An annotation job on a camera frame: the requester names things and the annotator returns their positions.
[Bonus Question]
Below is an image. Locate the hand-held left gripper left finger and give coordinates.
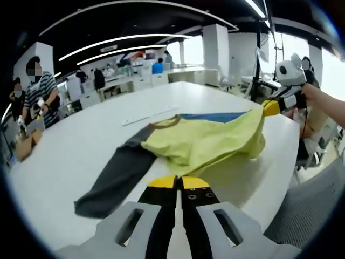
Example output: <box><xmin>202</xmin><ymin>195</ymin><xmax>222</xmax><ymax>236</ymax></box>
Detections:
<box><xmin>58</xmin><ymin>174</ymin><xmax>178</xmax><ymax>259</ymax></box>

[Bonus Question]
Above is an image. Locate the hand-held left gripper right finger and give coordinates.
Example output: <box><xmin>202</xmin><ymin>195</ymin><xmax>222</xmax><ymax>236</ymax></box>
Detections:
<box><xmin>179</xmin><ymin>175</ymin><xmax>301</xmax><ymax>259</ymax></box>

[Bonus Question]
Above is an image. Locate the yellow blue grey garment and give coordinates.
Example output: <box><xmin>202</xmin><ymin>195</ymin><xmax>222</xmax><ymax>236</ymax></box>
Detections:
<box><xmin>74</xmin><ymin>106</ymin><xmax>267</xmax><ymax>219</ymax></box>

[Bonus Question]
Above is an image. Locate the clear template sheet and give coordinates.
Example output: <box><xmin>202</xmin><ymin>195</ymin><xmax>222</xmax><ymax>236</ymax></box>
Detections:
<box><xmin>121</xmin><ymin>106</ymin><xmax>178</xmax><ymax>127</ymax></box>

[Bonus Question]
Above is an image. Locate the person's right hand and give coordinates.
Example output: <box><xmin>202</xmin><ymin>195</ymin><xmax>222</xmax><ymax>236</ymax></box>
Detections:
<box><xmin>300</xmin><ymin>82</ymin><xmax>315</xmax><ymax>109</ymax></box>

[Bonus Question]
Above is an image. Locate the black tripod stand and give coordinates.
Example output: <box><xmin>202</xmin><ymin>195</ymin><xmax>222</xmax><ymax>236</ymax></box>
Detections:
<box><xmin>249</xmin><ymin>16</ymin><xmax>286</xmax><ymax>102</ymax></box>

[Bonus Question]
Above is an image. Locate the bright ceiling light strip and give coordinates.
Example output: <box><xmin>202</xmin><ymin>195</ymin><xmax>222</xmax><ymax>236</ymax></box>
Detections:
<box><xmin>245</xmin><ymin>0</ymin><xmax>271</xmax><ymax>28</ymax></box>

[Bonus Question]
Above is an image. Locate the grey mesh office chair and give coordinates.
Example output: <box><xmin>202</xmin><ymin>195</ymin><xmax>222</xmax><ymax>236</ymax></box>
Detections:
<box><xmin>264</xmin><ymin>158</ymin><xmax>345</xmax><ymax>249</ymax></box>

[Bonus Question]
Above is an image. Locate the row of white office cabinets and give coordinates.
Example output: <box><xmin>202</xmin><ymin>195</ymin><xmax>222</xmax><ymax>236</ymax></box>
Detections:
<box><xmin>80</xmin><ymin>66</ymin><xmax>219</xmax><ymax>109</ymax></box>

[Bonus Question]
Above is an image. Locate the brown cardboard box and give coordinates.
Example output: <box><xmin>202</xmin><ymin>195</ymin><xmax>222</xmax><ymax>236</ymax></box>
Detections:
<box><xmin>15</xmin><ymin>128</ymin><xmax>44</xmax><ymax>162</ymax></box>

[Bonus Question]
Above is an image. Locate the short ceiling light strip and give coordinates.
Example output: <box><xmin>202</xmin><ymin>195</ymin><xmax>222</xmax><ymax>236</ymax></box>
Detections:
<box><xmin>77</xmin><ymin>44</ymin><xmax>168</xmax><ymax>66</ymax></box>

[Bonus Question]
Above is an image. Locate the long ceiling light strip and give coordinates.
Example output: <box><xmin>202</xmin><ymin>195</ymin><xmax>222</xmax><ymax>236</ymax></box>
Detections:
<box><xmin>58</xmin><ymin>34</ymin><xmax>192</xmax><ymax>62</ymax></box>

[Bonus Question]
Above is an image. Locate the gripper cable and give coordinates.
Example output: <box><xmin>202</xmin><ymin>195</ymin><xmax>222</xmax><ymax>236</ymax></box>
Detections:
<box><xmin>300</xmin><ymin>107</ymin><xmax>310</xmax><ymax>139</ymax></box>

